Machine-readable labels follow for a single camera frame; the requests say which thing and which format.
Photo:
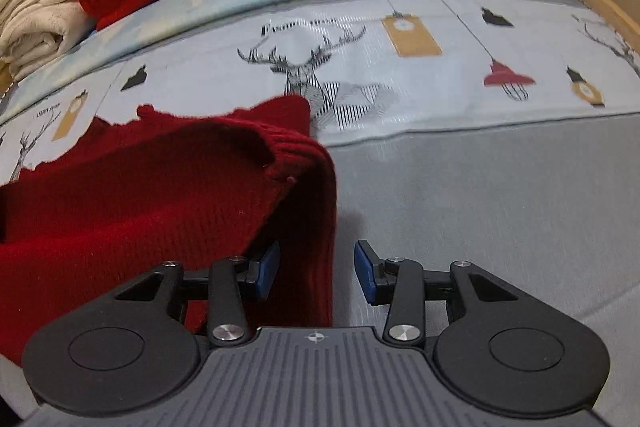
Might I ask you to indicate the cream folded blanket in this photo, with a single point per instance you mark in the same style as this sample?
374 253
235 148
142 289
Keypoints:
36 32

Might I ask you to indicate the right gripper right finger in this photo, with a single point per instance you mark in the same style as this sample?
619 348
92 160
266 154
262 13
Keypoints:
404 286

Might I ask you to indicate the dark red knit sweater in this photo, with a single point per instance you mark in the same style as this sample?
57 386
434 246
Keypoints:
128 197

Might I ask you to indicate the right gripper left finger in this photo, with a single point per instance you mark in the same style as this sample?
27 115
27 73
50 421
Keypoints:
234 290

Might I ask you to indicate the grey printed bed sheet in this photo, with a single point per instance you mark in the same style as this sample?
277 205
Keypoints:
505 132

